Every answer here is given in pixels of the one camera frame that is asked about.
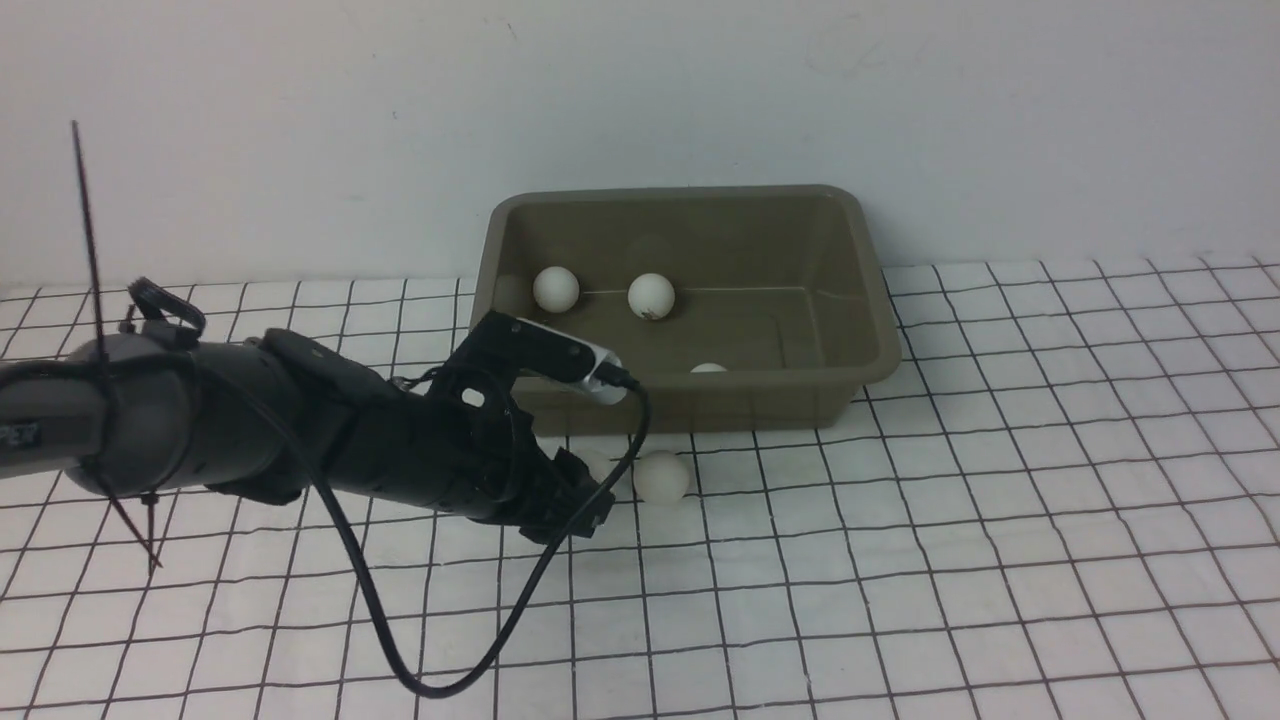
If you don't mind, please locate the black cable tie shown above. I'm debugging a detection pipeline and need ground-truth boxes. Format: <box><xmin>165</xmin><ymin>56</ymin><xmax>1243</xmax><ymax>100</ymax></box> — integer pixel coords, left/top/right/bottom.
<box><xmin>70</xmin><ymin>119</ymin><xmax>161</xmax><ymax>582</ymax></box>

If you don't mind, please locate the olive green plastic bin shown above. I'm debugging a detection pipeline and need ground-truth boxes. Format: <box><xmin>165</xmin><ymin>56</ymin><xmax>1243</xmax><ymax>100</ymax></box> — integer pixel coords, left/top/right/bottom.
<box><xmin>471</xmin><ymin>184</ymin><xmax>902</xmax><ymax>434</ymax></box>

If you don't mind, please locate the white grid-pattern tablecloth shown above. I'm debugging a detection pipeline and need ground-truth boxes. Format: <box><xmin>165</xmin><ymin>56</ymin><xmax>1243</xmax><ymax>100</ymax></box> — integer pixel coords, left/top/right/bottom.
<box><xmin>1</xmin><ymin>255</ymin><xmax>1279</xmax><ymax>719</ymax></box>

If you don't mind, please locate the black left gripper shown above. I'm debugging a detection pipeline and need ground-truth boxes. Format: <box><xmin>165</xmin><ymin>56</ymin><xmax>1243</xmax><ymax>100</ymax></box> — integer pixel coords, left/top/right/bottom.
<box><xmin>300</xmin><ymin>360</ymin><xmax>614</xmax><ymax>546</ymax></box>

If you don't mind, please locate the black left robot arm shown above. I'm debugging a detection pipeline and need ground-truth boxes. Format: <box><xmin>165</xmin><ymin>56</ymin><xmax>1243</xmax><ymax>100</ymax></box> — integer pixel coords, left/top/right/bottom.
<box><xmin>3</xmin><ymin>313</ymin><xmax>614</xmax><ymax>544</ymax></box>

